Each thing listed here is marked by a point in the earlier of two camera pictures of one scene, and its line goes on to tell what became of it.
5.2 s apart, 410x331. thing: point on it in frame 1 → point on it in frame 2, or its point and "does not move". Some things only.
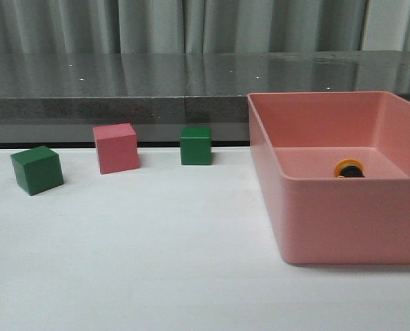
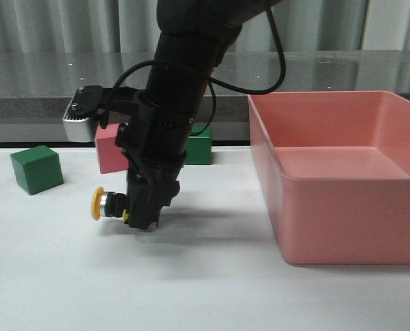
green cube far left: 37,169 does not move
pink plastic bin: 318,218 does not move
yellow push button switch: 349,167 → 108,204
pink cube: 117,147 does not move
